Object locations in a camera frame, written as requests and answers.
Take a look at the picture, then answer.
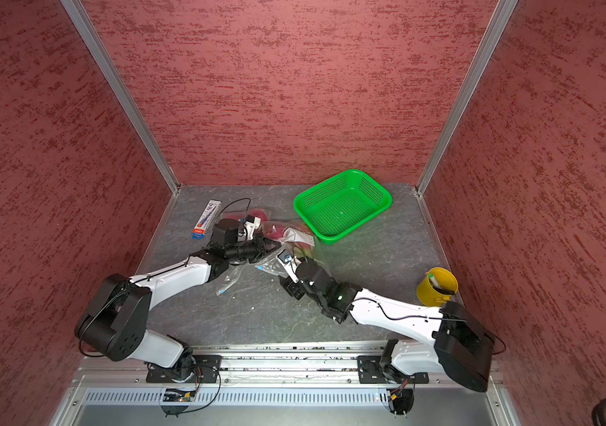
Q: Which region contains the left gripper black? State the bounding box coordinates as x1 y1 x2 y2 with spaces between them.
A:
226 233 282 262

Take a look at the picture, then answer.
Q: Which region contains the dragon fruit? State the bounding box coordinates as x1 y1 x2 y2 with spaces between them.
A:
267 224 296 241

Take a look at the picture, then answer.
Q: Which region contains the clear zip-top bag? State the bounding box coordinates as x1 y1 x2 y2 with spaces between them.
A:
253 220 329 277
216 211 255 296

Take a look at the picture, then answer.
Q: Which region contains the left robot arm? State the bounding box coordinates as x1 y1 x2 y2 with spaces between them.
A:
75 217 282 383

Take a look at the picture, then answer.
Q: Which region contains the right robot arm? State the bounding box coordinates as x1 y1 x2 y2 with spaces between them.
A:
278 253 496 392

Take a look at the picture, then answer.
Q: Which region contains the white toothpaste box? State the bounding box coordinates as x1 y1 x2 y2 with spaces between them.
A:
192 200 222 240

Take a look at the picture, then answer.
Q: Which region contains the green plastic basket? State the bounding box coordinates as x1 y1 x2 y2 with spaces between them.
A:
293 170 393 245

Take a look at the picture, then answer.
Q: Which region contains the yellow cup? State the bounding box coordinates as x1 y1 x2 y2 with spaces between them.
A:
416 267 459 307

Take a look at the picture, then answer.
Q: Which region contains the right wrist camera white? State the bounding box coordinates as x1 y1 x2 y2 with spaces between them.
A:
276 248 301 283

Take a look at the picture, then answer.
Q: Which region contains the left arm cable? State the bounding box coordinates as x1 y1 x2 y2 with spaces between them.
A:
217 197 253 225

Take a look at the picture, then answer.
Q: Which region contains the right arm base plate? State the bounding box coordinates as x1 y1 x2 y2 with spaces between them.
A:
356 356 429 384

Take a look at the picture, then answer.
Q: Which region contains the aluminium rail frame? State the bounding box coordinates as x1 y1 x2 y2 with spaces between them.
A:
51 341 521 425

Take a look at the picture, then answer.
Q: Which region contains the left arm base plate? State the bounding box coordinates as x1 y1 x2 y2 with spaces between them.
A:
146 355 223 384

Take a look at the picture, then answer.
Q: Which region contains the left corner aluminium post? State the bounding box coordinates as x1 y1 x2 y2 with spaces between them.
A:
61 0 182 195

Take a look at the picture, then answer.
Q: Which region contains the corner aluminium post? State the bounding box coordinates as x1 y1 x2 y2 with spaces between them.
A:
416 0 518 198
61 0 182 195

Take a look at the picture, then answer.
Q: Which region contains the right corner aluminium post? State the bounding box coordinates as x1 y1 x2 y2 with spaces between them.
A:
416 0 518 198

